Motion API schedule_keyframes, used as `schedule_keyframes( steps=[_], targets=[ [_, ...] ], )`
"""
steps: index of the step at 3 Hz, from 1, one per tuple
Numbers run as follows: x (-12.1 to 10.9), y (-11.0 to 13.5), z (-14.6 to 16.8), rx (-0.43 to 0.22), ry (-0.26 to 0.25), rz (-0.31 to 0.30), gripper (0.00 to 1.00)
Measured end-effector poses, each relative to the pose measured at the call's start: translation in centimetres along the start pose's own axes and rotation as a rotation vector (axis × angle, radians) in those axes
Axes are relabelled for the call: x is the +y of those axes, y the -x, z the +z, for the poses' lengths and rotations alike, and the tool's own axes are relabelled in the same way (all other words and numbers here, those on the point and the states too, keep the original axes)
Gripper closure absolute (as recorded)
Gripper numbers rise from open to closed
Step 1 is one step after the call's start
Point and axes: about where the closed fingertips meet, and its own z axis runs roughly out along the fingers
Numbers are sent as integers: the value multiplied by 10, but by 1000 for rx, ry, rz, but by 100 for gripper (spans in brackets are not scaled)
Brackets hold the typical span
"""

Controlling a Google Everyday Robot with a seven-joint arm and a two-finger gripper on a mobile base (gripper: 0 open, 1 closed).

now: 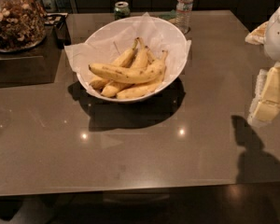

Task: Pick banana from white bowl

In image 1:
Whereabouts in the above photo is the green cloth behind bowl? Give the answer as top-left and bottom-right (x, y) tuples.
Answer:
(160, 9), (176, 21)

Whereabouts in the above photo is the clear plastic water bottle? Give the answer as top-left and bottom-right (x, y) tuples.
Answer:
(175, 0), (194, 34)

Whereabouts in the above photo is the dark tray under jar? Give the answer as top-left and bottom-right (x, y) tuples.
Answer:
(0, 23), (71, 88)

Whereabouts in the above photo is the white paper liner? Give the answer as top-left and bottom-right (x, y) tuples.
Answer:
(63, 12), (192, 99)

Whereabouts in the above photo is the yellow banana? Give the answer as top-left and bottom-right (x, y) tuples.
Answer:
(89, 50), (168, 84)
(101, 37), (148, 98)
(90, 38), (138, 90)
(116, 76), (164, 100)

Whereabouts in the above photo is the green tin can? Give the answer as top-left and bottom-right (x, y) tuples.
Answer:
(114, 1), (131, 20)

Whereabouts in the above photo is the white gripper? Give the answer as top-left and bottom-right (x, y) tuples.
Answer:
(245, 7), (280, 128)

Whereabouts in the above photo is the glass jar of nuts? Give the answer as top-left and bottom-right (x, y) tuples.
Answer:
(0, 0), (46, 52)

